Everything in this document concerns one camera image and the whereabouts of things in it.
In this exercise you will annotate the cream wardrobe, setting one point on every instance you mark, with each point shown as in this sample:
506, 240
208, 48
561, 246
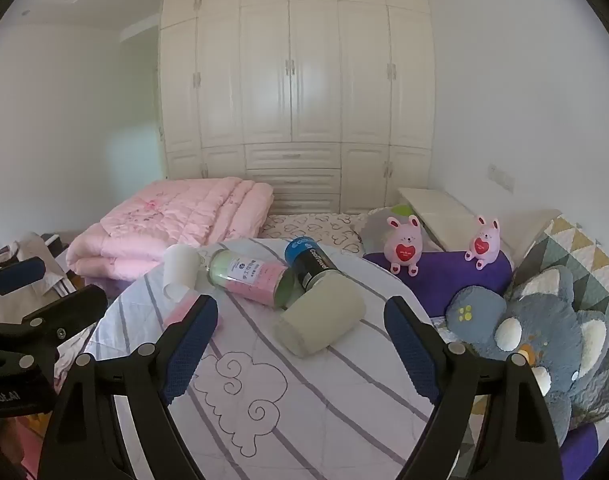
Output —
294, 85

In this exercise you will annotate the folded pink quilt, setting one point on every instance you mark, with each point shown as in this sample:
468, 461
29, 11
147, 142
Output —
169, 230

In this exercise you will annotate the pink green bottle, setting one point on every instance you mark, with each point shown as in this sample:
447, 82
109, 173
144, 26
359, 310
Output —
249, 276

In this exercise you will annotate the large pink bunny toy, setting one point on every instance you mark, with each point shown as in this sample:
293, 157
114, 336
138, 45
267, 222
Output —
403, 247

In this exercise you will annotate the grey plush toy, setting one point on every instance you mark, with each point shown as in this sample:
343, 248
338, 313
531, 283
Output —
539, 330

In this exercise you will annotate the white cup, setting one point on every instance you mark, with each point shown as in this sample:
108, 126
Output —
180, 265

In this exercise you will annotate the cream cup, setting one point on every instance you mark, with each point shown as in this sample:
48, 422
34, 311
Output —
322, 317

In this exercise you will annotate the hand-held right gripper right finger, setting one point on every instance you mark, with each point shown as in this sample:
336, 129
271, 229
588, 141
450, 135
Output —
410, 355

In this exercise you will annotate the round table striped cloth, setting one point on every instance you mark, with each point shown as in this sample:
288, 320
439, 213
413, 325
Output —
294, 400

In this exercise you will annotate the blue and black can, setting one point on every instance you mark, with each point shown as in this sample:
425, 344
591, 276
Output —
309, 262

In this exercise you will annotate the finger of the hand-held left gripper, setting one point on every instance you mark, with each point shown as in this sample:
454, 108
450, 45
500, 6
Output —
18, 273
72, 307

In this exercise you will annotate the pile of pale clothes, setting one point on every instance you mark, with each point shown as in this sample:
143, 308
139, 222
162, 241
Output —
34, 285

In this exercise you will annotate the grey green cushion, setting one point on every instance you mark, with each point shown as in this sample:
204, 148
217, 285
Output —
374, 227

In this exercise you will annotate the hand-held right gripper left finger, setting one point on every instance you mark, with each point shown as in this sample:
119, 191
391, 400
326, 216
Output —
189, 350

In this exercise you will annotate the beige pillow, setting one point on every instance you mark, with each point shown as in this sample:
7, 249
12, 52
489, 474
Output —
526, 232

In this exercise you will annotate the white wall socket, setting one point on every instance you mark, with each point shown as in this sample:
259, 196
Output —
501, 176

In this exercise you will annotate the purple cushion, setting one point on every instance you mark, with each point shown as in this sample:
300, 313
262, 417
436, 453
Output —
449, 275

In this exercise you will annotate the heart print pillow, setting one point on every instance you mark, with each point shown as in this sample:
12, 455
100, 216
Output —
309, 226

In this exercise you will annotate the small pink bunny toy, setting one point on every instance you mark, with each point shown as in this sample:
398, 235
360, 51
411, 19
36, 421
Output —
484, 244

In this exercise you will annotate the triangle patchwork blanket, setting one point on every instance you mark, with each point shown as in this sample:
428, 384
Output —
579, 255

